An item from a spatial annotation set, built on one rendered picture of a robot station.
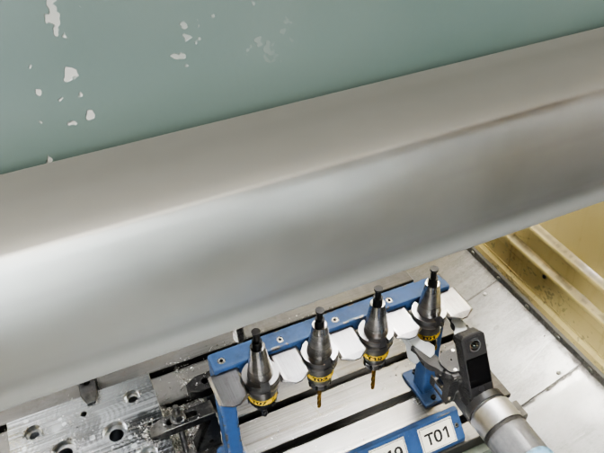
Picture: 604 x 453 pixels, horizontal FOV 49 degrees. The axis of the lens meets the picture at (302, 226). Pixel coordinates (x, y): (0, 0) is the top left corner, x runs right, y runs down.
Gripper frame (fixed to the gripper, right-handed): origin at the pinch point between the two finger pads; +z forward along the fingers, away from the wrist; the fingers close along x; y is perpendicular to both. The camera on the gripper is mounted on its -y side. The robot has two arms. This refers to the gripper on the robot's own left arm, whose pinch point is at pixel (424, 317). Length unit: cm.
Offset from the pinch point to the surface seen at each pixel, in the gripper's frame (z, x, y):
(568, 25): -53, -40, -86
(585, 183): -56, -41, -84
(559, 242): 13.1, 45.7, 9.5
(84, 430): 18, -64, 21
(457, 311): -2.9, 4.8, -2.4
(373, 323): -2.0, -12.4, -6.8
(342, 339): 0.2, -17.0, -2.3
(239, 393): -2.7, -37.5, -2.4
